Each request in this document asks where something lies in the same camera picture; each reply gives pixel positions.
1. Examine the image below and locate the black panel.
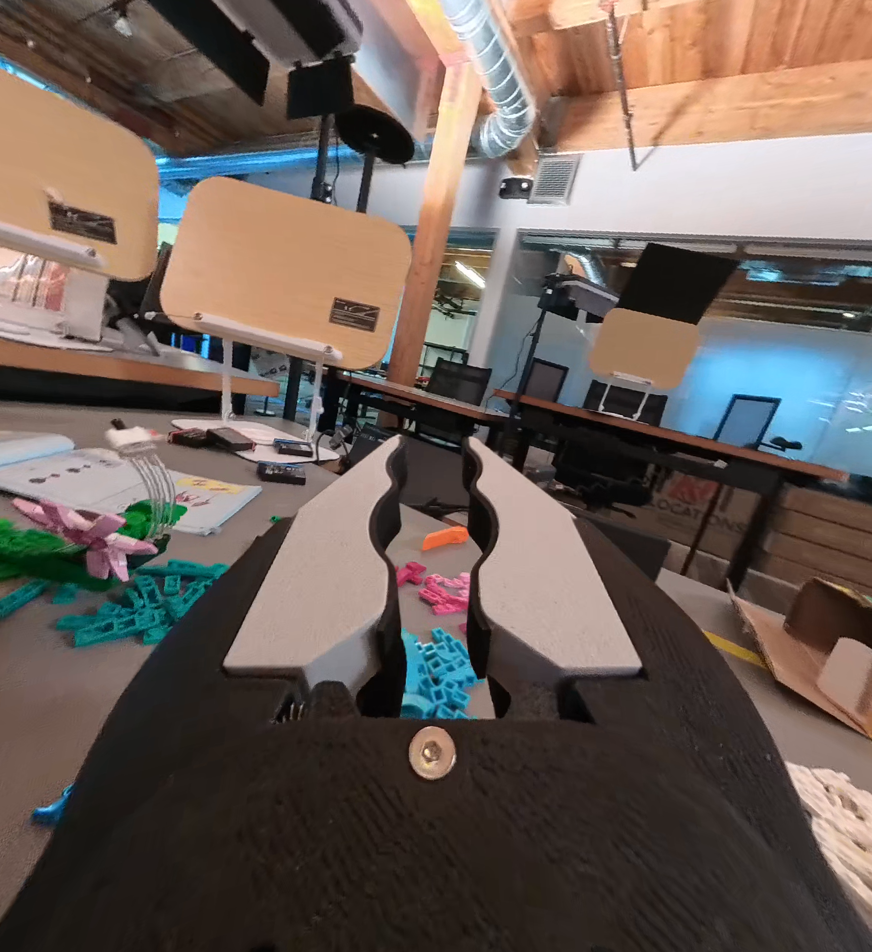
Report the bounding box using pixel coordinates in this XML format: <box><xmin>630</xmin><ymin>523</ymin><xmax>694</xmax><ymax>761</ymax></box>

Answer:
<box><xmin>618</xmin><ymin>242</ymin><xmax>740</xmax><ymax>326</ymax></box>

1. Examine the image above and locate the lego instruction booklet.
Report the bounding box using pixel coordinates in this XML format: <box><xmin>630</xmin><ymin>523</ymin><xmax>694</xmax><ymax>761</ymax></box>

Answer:
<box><xmin>0</xmin><ymin>426</ymin><xmax>263</xmax><ymax>537</ymax></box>

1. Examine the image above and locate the teal lego pile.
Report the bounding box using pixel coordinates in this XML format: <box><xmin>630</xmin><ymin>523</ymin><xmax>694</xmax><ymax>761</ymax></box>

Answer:
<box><xmin>0</xmin><ymin>560</ymin><xmax>230</xmax><ymax>648</ymax></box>

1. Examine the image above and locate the pink lego pile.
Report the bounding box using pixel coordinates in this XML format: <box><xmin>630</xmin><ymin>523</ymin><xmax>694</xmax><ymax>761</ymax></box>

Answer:
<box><xmin>418</xmin><ymin>571</ymin><xmax>475</xmax><ymax>617</ymax></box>

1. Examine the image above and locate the silver air duct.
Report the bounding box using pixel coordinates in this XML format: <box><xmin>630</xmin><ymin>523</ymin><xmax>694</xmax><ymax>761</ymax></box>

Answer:
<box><xmin>438</xmin><ymin>0</ymin><xmax>539</xmax><ymax>159</ymax></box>

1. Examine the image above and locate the white clear-stemmed lego piece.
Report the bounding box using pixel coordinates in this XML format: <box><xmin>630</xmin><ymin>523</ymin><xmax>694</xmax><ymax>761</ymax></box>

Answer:
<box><xmin>104</xmin><ymin>418</ymin><xmax>178</xmax><ymax>538</ymax></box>

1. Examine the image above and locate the black light stand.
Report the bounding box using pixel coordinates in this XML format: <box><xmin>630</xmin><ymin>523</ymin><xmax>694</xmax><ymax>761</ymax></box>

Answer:
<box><xmin>310</xmin><ymin>103</ymin><xmax>416</xmax><ymax>213</ymax></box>

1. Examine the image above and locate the open cardboard box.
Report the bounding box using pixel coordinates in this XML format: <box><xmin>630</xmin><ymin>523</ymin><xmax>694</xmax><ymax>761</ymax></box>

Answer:
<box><xmin>726</xmin><ymin>576</ymin><xmax>872</xmax><ymax>757</ymax></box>

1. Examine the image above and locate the pink lego flower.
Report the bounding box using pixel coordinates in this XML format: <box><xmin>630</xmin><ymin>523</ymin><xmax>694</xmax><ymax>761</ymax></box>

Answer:
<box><xmin>12</xmin><ymin>497</ymin><xmax>159</xmax><ymax>583</ymax></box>

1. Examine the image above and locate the clear plastic bag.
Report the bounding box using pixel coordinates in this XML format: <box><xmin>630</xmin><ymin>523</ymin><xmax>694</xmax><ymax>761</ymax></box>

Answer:
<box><xmin>0</xmin><ymin>241</ymin><xmax>104</xmax><ymax>345</ymax></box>

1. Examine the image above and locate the wooden board on white stand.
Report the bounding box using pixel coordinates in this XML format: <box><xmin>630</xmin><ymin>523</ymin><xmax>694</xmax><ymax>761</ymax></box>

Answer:
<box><xmin>0</xmin><ymin>51</ymin><xmax>162</xmax><ymax>345</ymax></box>
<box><xmin>587</xmin><ymin>307</ymin><xmax>702</xmax><ymax>417</ymax></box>
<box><xmin>159</xmin><ymin>176</ymin><xmax>413</xmax><ymax>464</ymax></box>

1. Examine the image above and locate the long wooden desk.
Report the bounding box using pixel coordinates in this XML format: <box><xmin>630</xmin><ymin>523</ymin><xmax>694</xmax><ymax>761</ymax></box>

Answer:
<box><xmin>491</xmin><ymin>387</ymin><xmax>848</xmax><ymax>592</ymax></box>

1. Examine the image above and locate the hanging metal rod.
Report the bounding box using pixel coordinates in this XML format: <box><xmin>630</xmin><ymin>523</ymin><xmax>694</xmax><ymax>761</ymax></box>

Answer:
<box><xmin>604</xmin><ymin>0</ymin><xmax>639</xmax><ymax>172</ymax></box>

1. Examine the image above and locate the black office chair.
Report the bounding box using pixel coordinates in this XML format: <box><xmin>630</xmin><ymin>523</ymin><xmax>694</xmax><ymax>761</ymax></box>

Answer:
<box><xmin>527</xmin><ymin>358</ymin><xmax>570</xmax><ymax>404</ymax></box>
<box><xmin>424</xmin><ymin>357</ymin><xmax>494</xmax><ymax>447</ymax></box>
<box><xmin>713</xmin><ymin>393</ymin><xmax>784</xmax><ymax>452</ymax></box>
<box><xmin>583</xmin><ymin>378</ymin><xmax>669</xmax><ymax>430</ymax></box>

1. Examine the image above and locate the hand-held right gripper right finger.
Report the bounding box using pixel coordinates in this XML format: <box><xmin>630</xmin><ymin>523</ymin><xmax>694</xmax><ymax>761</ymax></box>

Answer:
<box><xmin>464</xmin><ymin>436</ymin><xmax>644</xmax><ymax>718</ymax></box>

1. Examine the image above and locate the single blue lego brick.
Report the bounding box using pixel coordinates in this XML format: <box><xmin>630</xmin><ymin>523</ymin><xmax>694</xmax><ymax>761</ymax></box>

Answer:
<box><xmin>31</xmin><ymin>783</ymin><xmax>74</xmax><ymax>827</ymax></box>

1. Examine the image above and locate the wall vent grille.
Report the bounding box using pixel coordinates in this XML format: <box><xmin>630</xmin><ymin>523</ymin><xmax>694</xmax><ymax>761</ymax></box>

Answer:
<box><xmin>527</xmin><ymin>153</ymin><xmax>583</xmax><ymax>205</ymax></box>

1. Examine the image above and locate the grey ceiling unit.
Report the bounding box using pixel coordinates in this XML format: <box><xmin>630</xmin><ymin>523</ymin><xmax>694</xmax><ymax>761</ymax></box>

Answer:
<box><xmin>144</xmin><ymin>0</ymin><xmax>364</xmax><ymax>121</ymax></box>

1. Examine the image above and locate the wooden post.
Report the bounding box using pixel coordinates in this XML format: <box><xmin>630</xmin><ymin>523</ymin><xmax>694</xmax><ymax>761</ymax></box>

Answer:
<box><xmin>386</xmin><ymin>61</ymin><xmax>483</xmax><ymax>388</ymax></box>

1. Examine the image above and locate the green brick plant with flower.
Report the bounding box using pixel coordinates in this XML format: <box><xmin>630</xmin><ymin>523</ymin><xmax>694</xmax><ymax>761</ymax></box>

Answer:
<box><xmin>0</xmin><ymin>500</ymin><xmax>188</xmax><ymax>592</ymax></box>

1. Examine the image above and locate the tripod with camera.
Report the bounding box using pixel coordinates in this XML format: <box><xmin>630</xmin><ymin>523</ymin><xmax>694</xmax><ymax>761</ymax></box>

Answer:
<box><xmin>509</xmin><ymin>272</ymin><xmax>621</xmax><ymax>451</ymax></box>

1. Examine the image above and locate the blue lego pile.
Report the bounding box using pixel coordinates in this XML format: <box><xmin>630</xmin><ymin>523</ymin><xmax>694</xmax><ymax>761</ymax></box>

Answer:
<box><xmin>399</xmin><ymin>628</ymin><xmax>483</xmax><ymax>720</ymax></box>

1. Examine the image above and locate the white lego pile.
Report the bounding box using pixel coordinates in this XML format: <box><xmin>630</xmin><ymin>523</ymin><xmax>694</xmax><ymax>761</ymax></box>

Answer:
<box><xmin>784</xmin><ymin>762</ymin><xmax>872</xmax><ymax>952</ymax></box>

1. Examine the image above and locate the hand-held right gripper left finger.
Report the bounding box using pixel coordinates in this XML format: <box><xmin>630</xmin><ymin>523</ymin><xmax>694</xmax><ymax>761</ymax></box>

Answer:
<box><xmin>222</xmin><ymin>435</ymin><xmax>409</xmax><ymax>715</ymax></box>

